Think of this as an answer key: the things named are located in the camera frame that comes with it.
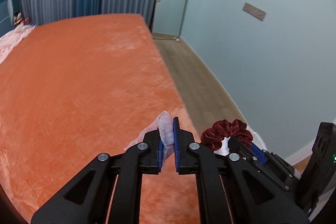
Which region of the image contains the pink floral pillow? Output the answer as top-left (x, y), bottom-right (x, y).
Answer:
top-left (0, 25), bottom-right (36, 64)

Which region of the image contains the white door frame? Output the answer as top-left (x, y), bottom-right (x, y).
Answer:
top-left (285, 140), bottom-right (314, 165)

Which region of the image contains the metal wall switch plate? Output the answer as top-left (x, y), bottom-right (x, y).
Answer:
top-left (243, 3), bottom-right (266, 22)

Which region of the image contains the small plush toy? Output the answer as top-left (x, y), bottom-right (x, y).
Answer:
top-left (13, 12), bottom-right (29, 28)

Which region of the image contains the orange velvet bed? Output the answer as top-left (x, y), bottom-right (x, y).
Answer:
top-left (1, 14), bottom-right (195, 221)

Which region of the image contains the white lined trash bin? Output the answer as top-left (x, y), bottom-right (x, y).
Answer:
top-left (217, 125), bottom-right (268, 156)

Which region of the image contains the teal bedside headboard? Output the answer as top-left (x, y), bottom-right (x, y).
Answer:
top-left (0, 0), bottom-right (14, 37)

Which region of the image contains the dark red velvet scrunchie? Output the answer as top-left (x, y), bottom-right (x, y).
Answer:
top-left (201, 119), bottom-right (253, 151)

